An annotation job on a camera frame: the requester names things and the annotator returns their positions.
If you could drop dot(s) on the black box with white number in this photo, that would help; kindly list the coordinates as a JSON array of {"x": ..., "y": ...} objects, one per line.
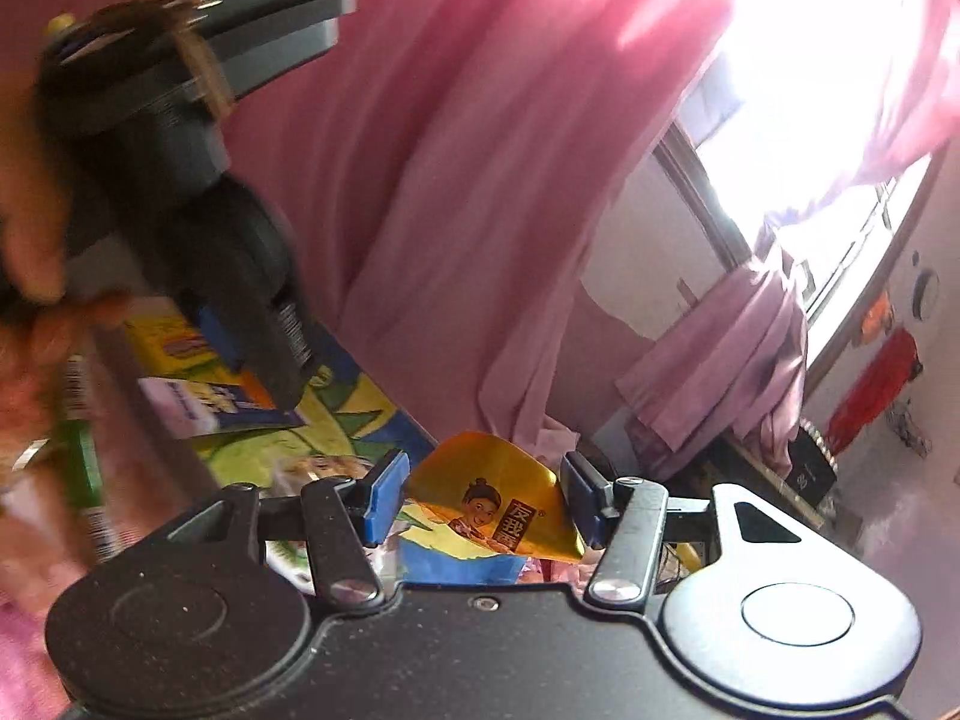
[{"x": 814, "y": 469}]

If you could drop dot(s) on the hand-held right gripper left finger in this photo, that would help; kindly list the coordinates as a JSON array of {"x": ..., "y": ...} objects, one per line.
[{"x": 386, "y": 495}]

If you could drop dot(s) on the round wall clock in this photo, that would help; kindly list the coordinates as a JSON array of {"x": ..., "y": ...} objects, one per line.
[{"x": 925, "y": 292}]

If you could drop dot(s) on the yellow snack packet red label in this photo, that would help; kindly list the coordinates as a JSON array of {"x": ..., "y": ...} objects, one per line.
[{"x": 165, "y": 345}]

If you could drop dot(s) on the window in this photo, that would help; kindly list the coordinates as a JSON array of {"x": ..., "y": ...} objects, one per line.
[{"x": 787, "y": 127}]

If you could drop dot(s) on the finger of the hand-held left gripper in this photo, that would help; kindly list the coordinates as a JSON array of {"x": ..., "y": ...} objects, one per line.
[
  {"x": 225, "y": 334},
  {"x": 277, "y": 22}
]

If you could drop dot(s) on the grey cardboard box printed inside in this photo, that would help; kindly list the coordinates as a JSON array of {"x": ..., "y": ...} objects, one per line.
[{"x": 360, "y": 397}]

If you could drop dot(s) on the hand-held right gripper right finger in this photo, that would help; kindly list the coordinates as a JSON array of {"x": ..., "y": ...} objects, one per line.
[{"x": 581, "y": 499}]

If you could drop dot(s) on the dark wooden desk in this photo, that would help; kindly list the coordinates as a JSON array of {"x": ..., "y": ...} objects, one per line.
[{"x": 750, "y": 480}]

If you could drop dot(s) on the green stick snack packet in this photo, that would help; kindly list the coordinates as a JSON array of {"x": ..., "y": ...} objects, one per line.
[{"x": 79, "y": 457}]

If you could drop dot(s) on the yellow snack packet figure print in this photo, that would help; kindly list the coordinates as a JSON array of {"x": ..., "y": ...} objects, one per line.
[{"x": 480, "y": 480}]

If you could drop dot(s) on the person's left hand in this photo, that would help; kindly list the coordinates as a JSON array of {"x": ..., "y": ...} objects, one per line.
[{"x": 30, "y": 240}]

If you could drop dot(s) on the orange wall ornament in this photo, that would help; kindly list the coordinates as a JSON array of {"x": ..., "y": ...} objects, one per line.
[{"x": 876, "y": 319}]

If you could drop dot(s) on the blue and white sachet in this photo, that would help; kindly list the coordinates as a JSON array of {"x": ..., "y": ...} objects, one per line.
[{"x": 195, "y": 405}]

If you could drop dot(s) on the red hanging ornament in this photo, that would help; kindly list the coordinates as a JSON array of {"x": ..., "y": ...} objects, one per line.
[{"x": 874, "y": 390}]

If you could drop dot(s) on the purple tied curtain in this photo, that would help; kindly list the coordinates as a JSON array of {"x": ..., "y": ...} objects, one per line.
[{"x": 712, "y": 345}]

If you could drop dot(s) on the pink curtain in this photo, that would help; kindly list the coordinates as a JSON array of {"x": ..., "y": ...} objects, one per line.
[{"x": 487, "y": 165}]

